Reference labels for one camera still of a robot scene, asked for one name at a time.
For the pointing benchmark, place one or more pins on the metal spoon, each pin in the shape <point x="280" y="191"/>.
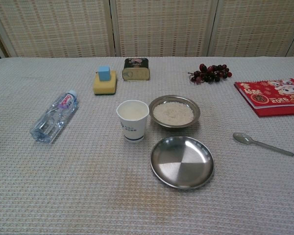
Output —
<point x="242" y="138"/>

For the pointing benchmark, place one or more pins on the white paper cup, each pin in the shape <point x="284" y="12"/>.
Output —
<point x="132" y="127"/>

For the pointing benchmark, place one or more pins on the steel bowl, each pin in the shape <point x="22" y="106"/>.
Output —
<point x="174" y="125"/>

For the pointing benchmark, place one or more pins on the empty steel plate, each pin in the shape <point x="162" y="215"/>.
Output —
<point x="181" y="164"/>

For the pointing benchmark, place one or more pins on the black luncheon meat can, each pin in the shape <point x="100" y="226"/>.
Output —
<point x="136" y="71"/>

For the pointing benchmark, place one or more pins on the yellow sponge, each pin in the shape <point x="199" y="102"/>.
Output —
<point x="100" y="88"/>

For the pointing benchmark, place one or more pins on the light blue cube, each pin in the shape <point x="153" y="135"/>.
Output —
<point x="104" y="73"/>

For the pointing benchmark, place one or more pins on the dark red grape bunch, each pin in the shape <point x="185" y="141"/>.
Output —
<point x="210" y="73"/>

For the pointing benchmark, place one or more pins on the clear plastic water bottle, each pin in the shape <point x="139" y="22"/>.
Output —
<point x="54" y="115"/>

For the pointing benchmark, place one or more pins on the beige woven tablecloth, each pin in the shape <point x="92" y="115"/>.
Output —
<point x="63" y="183"/>

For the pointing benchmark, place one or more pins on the woven bamboo folding screen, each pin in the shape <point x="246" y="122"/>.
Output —
<point x="63" y="24"/>

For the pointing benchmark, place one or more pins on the red 2026 calendar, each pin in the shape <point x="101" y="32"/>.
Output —
<point x="272" y="100"/>

